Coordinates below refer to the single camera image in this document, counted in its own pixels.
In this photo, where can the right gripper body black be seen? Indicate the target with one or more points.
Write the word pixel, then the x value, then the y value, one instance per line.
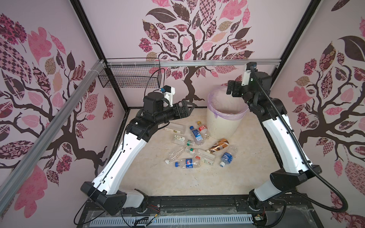
pixel 237 91

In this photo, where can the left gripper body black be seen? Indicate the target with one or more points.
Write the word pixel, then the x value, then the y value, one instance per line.
pixel 169 113

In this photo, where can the clear rectangular bottle green label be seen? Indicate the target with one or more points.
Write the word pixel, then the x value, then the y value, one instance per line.
pixel 175 128

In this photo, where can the small clear bottle green cap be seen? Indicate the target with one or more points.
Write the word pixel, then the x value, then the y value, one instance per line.
pixel 183 141

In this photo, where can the clear bottle white cap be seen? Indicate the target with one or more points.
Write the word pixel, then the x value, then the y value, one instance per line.
pixel 174 154

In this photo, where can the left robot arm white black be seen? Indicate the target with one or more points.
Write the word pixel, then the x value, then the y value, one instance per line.
pixel 104 189

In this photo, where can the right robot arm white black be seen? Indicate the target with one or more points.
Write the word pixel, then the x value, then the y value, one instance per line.
pixel 296 167

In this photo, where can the white bin with purple liner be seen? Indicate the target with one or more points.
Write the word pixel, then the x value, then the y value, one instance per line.
pixel 224 113

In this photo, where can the red label yellow cap bottle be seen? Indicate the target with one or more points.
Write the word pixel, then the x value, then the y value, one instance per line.
pixel 203 130

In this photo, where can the clear bottle blue label cap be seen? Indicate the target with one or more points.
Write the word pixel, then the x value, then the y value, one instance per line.
pixel 199 140

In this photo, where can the brown gold coffee bottle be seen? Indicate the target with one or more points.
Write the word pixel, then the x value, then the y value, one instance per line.
pixel 218 146

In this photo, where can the long clear bottle green label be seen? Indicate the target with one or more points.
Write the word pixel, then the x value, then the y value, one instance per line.
pixel 202 155

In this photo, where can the pepsi bottle blue cap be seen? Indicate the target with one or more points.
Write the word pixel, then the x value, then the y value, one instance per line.
pixel 187 163

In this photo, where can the blue label white cap bottle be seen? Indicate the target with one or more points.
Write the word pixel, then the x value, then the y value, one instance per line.
pixel 228 156

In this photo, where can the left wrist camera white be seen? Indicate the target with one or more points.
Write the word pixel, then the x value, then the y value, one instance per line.
pixel 168 93

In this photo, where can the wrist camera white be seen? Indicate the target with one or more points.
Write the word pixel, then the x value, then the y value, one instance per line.
pixel 246 77
pixel 168 93

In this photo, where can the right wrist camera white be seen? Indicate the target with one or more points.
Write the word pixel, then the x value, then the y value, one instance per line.
pixel 246 77

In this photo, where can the black wire basket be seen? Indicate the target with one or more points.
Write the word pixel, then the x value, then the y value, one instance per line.
pixel 132 73

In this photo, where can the aluminium rail back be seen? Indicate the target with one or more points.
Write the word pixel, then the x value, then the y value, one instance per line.
pixel 195 63

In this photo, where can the aluminium rail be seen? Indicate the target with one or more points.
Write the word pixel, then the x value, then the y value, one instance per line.
pixel 195 63
pixel 22 171

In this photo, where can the white slotted cable duct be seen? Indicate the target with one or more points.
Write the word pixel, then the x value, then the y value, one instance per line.
pixel 171 221

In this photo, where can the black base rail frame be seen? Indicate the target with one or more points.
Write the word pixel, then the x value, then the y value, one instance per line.
pixel 285 211

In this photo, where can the aluminium rail left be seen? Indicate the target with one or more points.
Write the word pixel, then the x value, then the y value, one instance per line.
pixel 22 171

